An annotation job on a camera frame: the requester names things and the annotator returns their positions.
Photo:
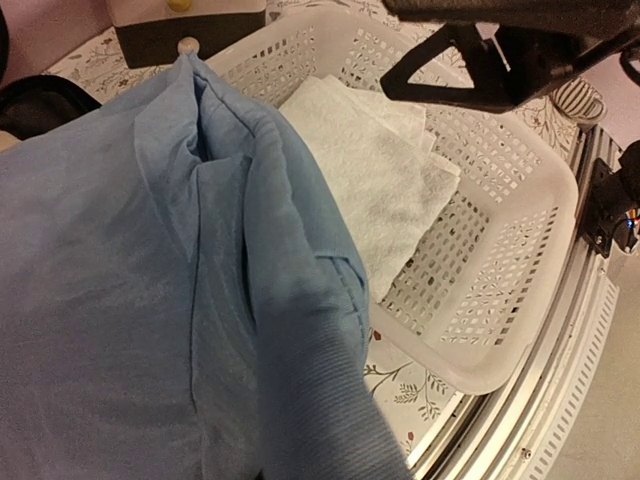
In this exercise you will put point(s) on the silver ribbed metal cup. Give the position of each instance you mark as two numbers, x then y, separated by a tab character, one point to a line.
579	102

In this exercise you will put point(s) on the yellow and white storage box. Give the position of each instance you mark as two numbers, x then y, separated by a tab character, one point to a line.
154	32

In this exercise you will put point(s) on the pink and teal kids suitcase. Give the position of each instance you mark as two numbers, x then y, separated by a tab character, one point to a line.
35	105

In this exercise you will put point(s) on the light blue garment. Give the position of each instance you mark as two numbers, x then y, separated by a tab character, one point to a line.
181	298

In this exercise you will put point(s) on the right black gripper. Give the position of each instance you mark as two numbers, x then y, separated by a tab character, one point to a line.
507	47

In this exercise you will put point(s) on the white plastic mesh basket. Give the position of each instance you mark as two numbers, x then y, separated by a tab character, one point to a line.
475	293

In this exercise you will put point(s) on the floral white tablecloth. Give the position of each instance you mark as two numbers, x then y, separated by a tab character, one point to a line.
412	398

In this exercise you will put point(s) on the white garment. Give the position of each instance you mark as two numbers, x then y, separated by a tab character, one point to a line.
376	156

